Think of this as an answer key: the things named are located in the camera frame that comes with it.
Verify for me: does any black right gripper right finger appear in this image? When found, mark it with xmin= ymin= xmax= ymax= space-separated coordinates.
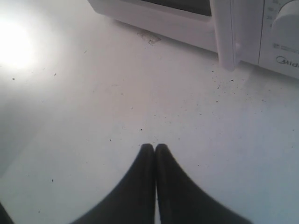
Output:
xmin=155 ymin=144 xmax=250 ymax=224

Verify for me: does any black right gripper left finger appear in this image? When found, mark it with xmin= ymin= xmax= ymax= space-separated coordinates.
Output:
xmin=73 ymin=144 xmax=156 ymax=224

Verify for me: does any white microwave oven body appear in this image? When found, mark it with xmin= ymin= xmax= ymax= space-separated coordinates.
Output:
xmin=254 ymin=0 xmax=299 ymax=81

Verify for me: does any lower white control knob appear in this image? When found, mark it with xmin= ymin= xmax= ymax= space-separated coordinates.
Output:
xmin=272 ymin=0 xmax=299 ymax=30

